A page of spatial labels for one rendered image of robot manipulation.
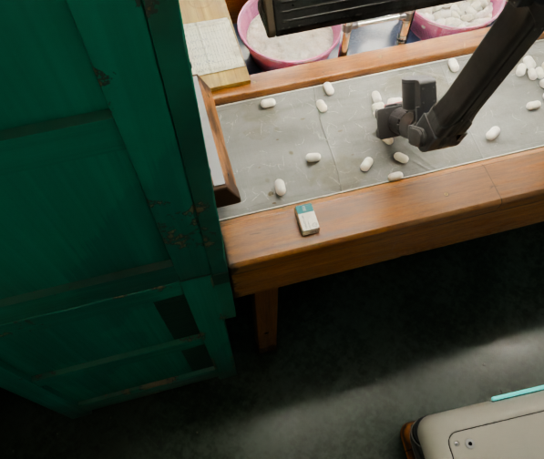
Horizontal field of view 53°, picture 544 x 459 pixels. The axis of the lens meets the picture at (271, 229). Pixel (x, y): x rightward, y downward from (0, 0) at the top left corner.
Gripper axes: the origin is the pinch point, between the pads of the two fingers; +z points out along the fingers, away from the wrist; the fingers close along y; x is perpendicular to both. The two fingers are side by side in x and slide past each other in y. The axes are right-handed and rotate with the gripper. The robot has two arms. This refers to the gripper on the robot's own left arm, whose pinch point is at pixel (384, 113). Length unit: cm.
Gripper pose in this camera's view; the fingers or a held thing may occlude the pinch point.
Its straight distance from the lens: 128.8
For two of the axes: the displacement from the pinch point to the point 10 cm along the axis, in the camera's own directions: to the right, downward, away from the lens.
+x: 1.6, 9.1, 3.8
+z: -1.8, -3.5, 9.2
